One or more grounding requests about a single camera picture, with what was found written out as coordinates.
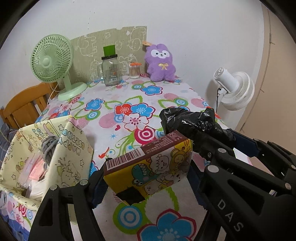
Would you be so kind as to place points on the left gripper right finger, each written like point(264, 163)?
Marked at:
point(210, 227)

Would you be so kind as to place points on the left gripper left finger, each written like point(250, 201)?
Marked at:
point(52, 221)

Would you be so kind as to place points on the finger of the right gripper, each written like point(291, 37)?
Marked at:
point(270, 154)
point(223, 157)

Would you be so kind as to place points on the black plastic bag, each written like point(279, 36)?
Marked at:
point(194, 124)

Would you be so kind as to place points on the pink paper packet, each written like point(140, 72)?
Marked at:
point(38, 171)

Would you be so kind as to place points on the clear plastic pen pouch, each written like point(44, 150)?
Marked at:
point(23, 178)

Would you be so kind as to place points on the grey drawstring pouch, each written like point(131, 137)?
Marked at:
point(48, 147)

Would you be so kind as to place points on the white tissue pack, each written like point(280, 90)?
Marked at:
point(35, 190)

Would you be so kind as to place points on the beige door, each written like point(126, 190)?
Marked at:
point(270, 116)

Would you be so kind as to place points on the white standing fan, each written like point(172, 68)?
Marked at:
point(235, 90)

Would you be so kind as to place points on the yellow fabric storage box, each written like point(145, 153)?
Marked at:
point(70, 162)

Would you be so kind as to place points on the floral tablecloth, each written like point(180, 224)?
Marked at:
point(116, 120)

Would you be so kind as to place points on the purple plush bunny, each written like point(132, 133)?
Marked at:
point(159, 62)

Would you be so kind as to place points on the grey plaid pillow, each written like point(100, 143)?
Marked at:
point(6, 136)

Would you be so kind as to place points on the toothpick jar orange lid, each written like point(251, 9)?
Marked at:
point(134, 70)

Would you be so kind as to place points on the glass mason jar mug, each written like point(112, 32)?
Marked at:
point(110, 66)

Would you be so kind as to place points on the green desk fan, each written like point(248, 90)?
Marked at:
point(51, 61)

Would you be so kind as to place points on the green patterned wall board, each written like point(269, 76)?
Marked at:
point(88, 51)

